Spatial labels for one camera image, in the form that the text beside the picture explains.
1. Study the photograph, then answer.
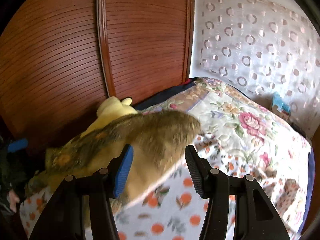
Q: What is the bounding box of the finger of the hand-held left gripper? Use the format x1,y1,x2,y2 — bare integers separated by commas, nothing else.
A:
7,138,28,153

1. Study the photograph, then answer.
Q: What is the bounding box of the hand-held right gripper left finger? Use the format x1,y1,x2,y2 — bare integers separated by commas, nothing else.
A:
29,144,134,240

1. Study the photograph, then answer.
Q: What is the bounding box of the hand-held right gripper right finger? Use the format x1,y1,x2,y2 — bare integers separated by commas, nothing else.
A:
184,144,292,240

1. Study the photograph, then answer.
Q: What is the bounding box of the brown patterned shirt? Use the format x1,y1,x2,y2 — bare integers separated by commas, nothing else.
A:
25,109,202,230

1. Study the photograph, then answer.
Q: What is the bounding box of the person's left hand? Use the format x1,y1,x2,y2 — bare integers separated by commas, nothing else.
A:
9,190,21,212

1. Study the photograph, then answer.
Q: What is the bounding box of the orange fruit print bedsheet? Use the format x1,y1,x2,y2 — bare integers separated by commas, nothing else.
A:
19,134,295,240

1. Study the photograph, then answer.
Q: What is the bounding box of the yellow plush toy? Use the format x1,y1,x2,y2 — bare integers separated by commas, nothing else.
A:
85,96,138,135

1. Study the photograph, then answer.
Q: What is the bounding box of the floral quilt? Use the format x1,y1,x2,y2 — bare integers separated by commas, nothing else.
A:
136,76,313,235

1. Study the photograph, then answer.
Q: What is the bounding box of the navy blue mattress cover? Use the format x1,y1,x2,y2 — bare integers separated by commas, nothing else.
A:
135,79,200,110

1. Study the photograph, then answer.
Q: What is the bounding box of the wooden slatted wardrobe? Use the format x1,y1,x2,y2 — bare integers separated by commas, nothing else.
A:
0,0,195,155

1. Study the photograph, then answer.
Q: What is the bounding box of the small cardboard box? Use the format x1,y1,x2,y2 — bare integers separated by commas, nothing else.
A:
271,102,290,120

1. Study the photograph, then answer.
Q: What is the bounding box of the sheer circle pattern curtain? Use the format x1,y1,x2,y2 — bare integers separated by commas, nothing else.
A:
190,0,320,138

